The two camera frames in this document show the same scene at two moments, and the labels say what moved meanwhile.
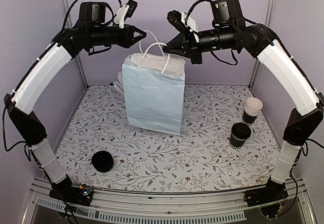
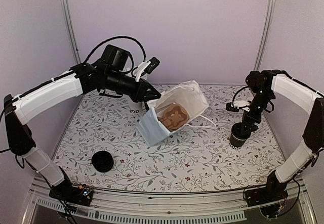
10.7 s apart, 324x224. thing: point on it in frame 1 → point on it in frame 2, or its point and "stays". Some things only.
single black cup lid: (241, 130) stays
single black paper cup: (236, 142) stays
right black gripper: (190, 51) → (247, 116)
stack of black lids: (103, 161) stays
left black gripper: (129, 39) → (139, 95)
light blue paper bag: (154, 88) → (152, 130)
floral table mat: (201, 159) stays
